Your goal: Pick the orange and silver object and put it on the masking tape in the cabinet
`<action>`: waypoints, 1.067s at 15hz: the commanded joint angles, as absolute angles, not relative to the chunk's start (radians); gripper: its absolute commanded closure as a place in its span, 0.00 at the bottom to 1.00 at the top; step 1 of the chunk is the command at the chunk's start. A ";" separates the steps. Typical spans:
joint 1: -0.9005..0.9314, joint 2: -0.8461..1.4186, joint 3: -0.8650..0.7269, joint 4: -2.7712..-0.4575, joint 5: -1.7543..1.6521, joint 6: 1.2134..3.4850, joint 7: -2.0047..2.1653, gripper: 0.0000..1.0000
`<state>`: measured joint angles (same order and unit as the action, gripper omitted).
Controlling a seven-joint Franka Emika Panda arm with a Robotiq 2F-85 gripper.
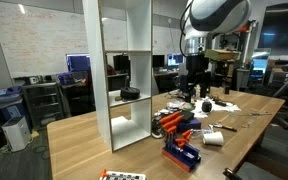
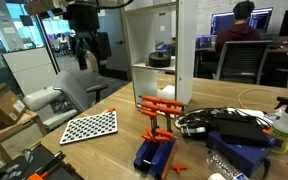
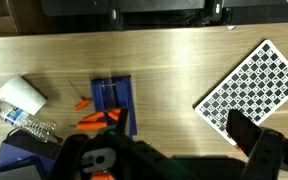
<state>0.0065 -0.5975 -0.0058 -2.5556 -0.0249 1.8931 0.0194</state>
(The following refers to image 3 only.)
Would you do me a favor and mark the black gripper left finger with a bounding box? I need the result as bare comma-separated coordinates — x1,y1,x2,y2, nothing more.
116,108,130,136

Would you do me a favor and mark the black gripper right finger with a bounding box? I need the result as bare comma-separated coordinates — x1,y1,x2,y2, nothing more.
226,109,262,156

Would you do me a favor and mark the orange and silver screwdriver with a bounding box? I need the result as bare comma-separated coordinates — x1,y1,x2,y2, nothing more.
69,81,92,111

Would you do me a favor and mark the orange screwdriver in case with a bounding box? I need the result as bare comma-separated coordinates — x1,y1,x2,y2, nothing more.
108,108,121,121

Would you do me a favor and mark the blue screwdriver holder case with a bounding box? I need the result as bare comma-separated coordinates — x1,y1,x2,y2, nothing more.
91,76,137,136

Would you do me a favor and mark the orange screwdriver middle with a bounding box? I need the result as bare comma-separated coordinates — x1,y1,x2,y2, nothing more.
81,111,105,122

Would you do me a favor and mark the orange screwdriver lower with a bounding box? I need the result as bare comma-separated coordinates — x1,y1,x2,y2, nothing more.
75,121,107,130

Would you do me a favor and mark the checkerboard calibration board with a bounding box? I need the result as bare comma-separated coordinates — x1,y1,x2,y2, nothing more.
194,40,288,146

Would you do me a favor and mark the clear plastic water bottle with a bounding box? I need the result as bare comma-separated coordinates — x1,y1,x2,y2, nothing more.
0,101,57,142

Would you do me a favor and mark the white paper cup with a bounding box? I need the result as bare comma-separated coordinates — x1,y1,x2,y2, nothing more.
0,75,47,115

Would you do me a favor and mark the dark blue box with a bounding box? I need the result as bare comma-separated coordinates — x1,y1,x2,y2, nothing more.
0,130,61,180

